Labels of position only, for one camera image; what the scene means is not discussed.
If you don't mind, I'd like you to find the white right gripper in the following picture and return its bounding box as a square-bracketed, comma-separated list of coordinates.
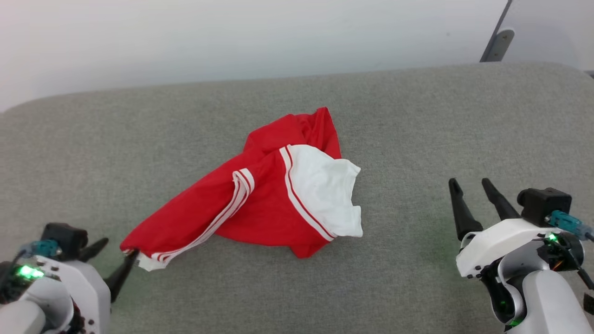
[448, 178, 564, 279]

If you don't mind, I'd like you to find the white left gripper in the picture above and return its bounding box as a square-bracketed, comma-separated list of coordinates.
[37, 238, 140, 334]

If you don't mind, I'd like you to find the red and white jersey shirt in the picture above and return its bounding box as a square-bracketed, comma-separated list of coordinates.
[120, 107, 364, 273]

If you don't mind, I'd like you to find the teal plug left camera cable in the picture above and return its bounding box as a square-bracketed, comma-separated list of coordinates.
[9, 239, 61, 279]

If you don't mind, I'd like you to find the teal plug camera cable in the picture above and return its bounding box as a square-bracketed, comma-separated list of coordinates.
[9, 239, 61, 279]
[545, 210, 594, 242]

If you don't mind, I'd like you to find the teal plug right camera cable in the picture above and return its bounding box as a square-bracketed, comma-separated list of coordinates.
[545, 210, 594, 242]

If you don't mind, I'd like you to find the grey metal bracket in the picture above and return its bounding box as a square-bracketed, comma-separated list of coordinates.
[487, 29, 516, 62]

